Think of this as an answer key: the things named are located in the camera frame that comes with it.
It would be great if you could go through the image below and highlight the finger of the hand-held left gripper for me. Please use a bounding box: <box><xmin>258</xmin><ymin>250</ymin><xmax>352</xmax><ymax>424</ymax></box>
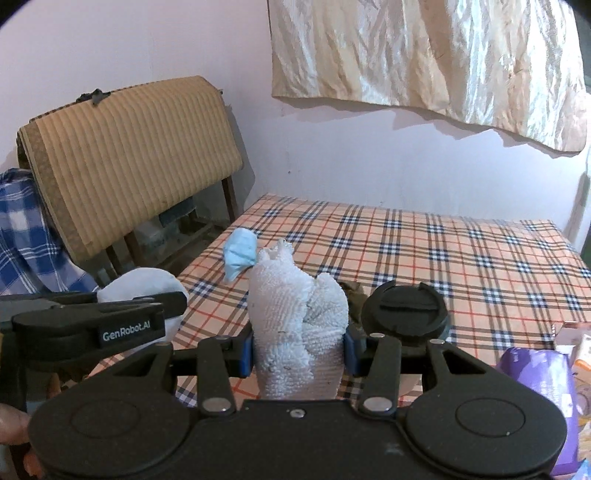
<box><xmin>154</xmin><ymin>290</ymin><xmax>188</xmax><ymax>320</ymax></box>

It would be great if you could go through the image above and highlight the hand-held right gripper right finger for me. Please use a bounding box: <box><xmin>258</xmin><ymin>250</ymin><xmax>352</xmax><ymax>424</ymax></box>
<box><xmin>344</xmin><ymin>323</ymin><xmax>485</xmax><ymax>415</ymax></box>

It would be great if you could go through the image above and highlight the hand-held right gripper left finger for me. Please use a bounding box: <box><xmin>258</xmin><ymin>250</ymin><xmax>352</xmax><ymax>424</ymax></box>
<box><xmin>111</xmin><ymin>333</ymin><xmax>254</xmax><ymax>415</ymax></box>

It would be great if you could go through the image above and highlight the white soft cloth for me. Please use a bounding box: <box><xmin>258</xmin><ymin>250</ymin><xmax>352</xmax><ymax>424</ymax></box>
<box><xmin>97</xmin><ymin>267</ymin><xmax>190</xmax><ymax>357</ymax></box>

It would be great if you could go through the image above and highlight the white ribbed towel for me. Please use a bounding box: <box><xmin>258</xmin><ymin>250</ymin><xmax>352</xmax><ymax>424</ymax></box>
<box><xmin>248</xmin><ymin>240</ymin><xmax>350</xmax><ymax>400</ymax></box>

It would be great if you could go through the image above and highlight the white cardboard box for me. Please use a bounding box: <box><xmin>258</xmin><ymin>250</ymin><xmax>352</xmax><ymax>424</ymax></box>
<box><xmin>553</xmin><ymin>321</ymin><xmax>591</xmax><ymax>370</ymax></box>

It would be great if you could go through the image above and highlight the person's left hand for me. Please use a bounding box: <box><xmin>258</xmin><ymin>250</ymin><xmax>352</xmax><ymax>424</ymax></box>
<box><xmin>0</xmin><ymin>403</ymin><xmax>45</xmax><ymax>477</ymax></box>

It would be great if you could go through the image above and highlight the dark brown cloth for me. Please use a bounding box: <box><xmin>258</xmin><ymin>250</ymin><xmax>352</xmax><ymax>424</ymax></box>
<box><xmin>338</xmin><ymin>282</ymin><xmax>371</xmax><ymax>325</ymax></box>

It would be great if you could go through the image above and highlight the paper cup with black lid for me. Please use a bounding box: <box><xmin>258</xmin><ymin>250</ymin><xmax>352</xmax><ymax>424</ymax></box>
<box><xmin>361</xmin><ymin>280</ymin><xmax>451</xmax><ymax>408</ymax></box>

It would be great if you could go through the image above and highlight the dark wooden chair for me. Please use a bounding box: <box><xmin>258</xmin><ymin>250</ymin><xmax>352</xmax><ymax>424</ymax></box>
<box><xmin>104</xmin><ymin>90</ymin><xmax>242</xmax><ymax>288</ymax></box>

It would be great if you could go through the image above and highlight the blue face mask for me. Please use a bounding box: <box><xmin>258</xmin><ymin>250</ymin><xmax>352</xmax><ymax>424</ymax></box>
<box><xmin>223</xmin><ymin>228</ymin><xmax>259</xmax><ymax>284</ymax></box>

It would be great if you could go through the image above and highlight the blue checked cloth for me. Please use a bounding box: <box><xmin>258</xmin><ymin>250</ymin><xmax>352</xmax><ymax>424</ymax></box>
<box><xmin>0</xmin><ymin>168</ymin><xmax>100</xmax><ymax>297</ymax></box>

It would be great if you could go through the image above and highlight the plaid bed sheet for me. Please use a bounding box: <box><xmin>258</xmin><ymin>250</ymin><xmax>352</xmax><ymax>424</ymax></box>
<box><xmin>95</xmin><ymin>193</ymin><xmax>591</xmax><ymax>418</ymax></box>

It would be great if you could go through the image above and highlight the tan woven mat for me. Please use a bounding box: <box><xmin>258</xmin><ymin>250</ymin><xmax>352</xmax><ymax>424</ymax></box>
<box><xmin>17</xmin><ymin>76</ymin><xmax>245</xmax><ymax>265</ymax></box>

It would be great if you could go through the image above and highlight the purple wipes packet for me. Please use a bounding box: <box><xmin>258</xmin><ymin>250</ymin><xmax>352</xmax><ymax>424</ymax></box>
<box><xmin>496</xmin><ymin>346</ymin><xmax>583</xmax><ymax>479</ymax></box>

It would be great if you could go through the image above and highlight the black clip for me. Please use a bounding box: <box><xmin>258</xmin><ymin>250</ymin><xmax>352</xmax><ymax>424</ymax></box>
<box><xmin>75</xmin><ymin>89</ymin><xmax>112</xmax><ymax>106</ymax></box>

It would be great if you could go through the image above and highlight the beige satin curtain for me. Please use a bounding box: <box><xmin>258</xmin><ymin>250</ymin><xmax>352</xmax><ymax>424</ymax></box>
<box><xmin>267</xmin><ymin>0</ymin><xmax>591</xmax><ymax>153</ymax></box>

